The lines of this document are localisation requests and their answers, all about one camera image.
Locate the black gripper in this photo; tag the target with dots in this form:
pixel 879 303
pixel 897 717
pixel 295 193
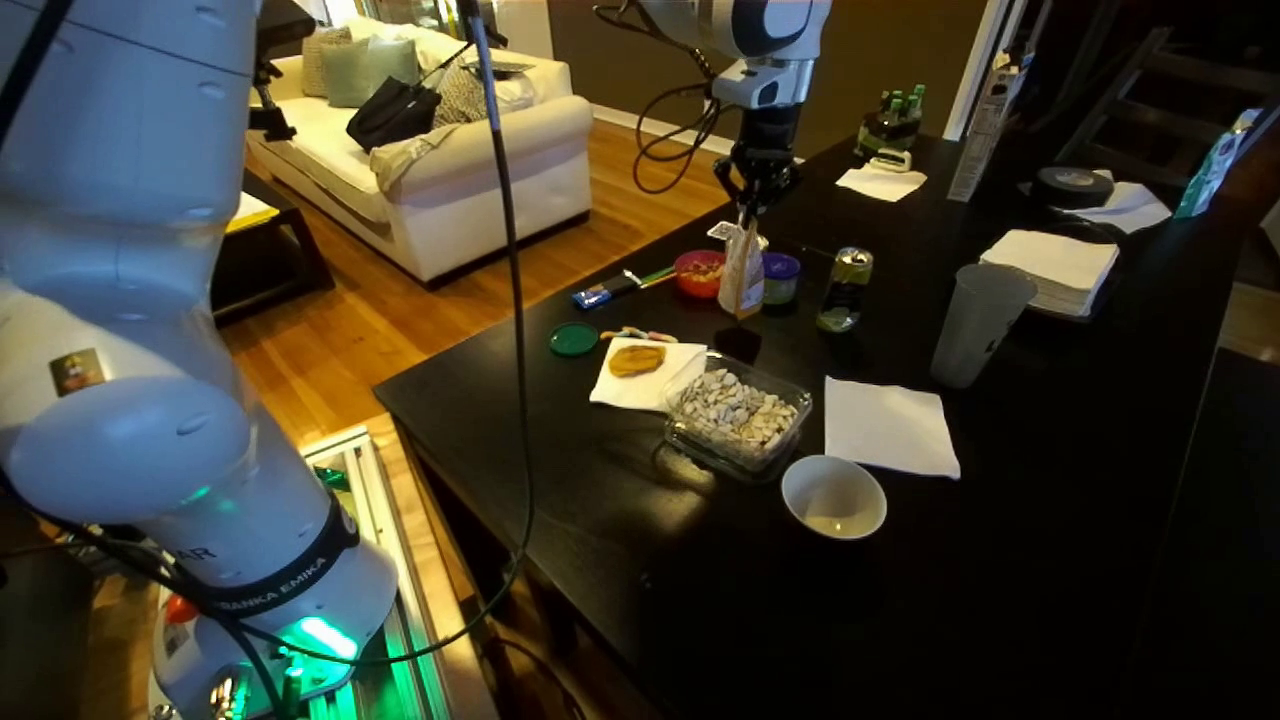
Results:
pixel 763 166

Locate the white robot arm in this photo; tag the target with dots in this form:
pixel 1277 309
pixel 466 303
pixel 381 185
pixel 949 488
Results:
pixel 116 398

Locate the purple lidded small tub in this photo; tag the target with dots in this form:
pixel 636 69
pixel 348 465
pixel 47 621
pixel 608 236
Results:
pixel 781 277

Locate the orange red small bowl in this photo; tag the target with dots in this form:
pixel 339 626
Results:
pixel 697 273

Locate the dark glass jar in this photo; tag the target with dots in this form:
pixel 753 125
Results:
pixel 845 290

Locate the green bottles on napkin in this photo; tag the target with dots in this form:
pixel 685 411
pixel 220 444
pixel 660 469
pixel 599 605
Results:
pixel 892 122

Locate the small blue box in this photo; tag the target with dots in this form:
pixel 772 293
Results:
pixel 590 298

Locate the brown cookie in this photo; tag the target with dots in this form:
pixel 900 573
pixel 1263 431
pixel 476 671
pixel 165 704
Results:
pixel 635 360

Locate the white napkin with cookie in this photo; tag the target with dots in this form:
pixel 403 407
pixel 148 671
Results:
pixel 651 394

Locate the clear plastic food container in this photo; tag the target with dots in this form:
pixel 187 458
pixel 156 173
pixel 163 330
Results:
pixel 737 421

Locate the green round lid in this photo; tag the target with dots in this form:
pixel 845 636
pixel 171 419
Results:
pixel 572 341

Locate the white paper napkin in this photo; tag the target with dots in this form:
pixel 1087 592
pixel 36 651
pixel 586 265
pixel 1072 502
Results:
pixel 891 427

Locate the white ceramic bowl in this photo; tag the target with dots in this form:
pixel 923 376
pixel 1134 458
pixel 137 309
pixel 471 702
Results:
pixel 834 497

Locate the black round device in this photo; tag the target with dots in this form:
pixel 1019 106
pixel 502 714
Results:
pixel 1072 185

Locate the stack of white napkins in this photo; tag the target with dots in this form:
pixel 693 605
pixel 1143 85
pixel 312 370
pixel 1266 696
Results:
pixel 1067 270

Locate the white sofa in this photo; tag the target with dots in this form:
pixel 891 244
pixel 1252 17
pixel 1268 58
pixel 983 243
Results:
pixel 430 203

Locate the black coffee table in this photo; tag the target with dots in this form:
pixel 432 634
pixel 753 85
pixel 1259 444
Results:
pixel 266 253

